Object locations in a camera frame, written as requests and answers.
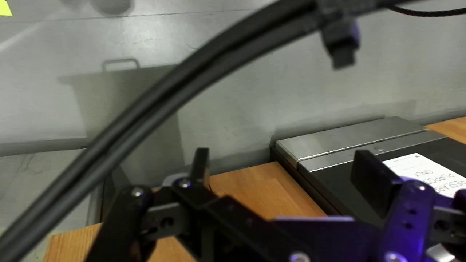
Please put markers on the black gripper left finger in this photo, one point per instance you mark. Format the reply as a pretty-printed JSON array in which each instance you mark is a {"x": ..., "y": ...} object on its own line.
[{"x": 160, "y": 219}]

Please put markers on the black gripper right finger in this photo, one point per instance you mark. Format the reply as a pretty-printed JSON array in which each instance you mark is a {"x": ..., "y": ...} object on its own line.
[{"x": 412, "y": 219}]

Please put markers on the white paper label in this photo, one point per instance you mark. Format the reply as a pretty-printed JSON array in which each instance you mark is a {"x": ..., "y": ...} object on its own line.
[{"x": 423, "y": 173}]

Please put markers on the stainless steel gas stove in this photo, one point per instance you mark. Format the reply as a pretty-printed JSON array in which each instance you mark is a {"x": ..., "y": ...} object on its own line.
[{"x": 340, "y": 141}]

